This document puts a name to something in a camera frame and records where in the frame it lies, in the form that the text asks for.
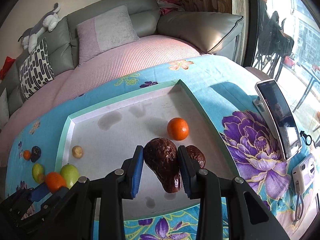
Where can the white tray teal rim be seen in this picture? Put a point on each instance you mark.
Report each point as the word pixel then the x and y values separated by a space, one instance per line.
pixel 110 131

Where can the large green mango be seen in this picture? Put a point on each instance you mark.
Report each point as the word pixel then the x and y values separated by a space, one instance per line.
pixel 36 170

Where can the blue floral tablecloth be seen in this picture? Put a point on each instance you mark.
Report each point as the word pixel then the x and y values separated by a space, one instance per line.
pixel 224 88

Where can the pink sofa seat cover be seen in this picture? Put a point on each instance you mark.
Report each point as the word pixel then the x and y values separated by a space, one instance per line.
pixel 147 52

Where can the grey white plush toy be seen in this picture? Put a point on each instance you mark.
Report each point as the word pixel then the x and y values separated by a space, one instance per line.
pixel 47 23

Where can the dark brown date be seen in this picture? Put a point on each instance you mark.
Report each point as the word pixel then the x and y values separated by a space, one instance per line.
pixel 35 154

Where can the black white patterned cushion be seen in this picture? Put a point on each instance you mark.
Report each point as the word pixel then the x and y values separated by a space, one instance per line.
pixel 36 70

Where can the small mandarin with stem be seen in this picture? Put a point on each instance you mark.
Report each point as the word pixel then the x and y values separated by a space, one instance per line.
pixel 27 155

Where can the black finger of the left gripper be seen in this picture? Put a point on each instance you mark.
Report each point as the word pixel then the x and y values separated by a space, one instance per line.
pixel 38 193
pixel 54 198

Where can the smartphone on stand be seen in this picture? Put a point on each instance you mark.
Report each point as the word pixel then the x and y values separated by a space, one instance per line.
pixel 277 114

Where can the green mango on tray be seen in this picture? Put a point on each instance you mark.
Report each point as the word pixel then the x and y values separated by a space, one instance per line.
pixel 70 174

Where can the light grey cushion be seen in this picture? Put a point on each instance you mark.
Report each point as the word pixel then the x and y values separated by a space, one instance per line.
pixel 4 109

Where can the small mandarin far left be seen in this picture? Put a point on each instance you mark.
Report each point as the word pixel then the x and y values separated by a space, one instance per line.
pixel 54 181

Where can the white instant camera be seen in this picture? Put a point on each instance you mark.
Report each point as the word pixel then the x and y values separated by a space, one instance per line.
pixel 304 174

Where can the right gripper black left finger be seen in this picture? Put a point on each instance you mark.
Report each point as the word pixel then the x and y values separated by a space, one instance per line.
pixel 121 184

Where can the grey leather sofa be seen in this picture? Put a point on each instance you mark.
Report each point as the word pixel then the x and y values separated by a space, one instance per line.
pixel 210 32

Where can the pink floral cloth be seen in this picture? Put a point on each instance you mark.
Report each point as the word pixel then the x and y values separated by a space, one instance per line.
pixel 167 6

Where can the reddish brown date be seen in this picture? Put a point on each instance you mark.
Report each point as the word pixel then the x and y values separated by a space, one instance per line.
pixel 160 155

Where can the pink grey cushion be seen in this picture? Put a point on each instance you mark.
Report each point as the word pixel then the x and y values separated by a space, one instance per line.
pixel 104 32

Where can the large orange mandarin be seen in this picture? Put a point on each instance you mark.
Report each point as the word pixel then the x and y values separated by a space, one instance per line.
pixel 178 129

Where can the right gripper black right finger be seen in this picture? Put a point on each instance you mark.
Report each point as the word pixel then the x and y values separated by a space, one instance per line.
pixel 199 183

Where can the red plastic bag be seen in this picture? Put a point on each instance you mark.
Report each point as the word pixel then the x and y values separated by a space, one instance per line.
pixel 6 67

